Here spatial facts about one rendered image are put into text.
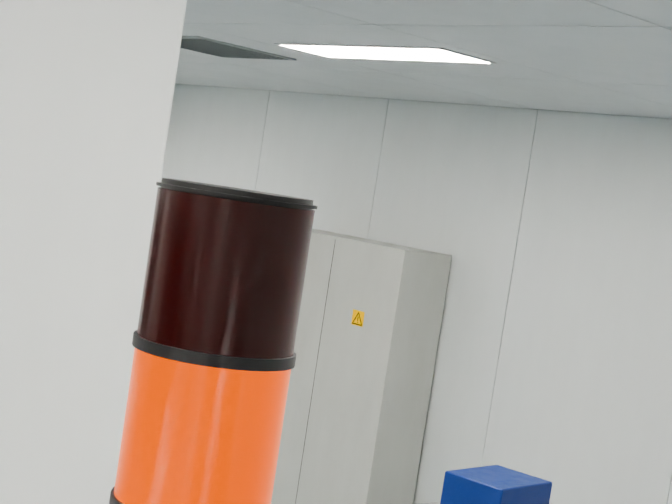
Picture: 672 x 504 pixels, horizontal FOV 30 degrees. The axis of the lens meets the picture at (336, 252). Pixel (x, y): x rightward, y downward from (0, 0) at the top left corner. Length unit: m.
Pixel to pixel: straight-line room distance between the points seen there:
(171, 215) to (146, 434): 0.07
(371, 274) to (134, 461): 7.00
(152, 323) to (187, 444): 0.04
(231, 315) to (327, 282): 7.28
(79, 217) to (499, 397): 5.41
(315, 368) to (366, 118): 1.67
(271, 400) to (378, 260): 6.96
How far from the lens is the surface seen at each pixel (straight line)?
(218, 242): 0.36
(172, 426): 0.37
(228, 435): 0.37
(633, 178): 6.76
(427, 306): 7.39
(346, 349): 7.50
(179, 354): 0.37
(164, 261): 0.37
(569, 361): 6.92
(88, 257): 2.01
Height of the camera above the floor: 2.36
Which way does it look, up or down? 3 degrees down
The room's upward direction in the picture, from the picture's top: 9 degrees clockwise
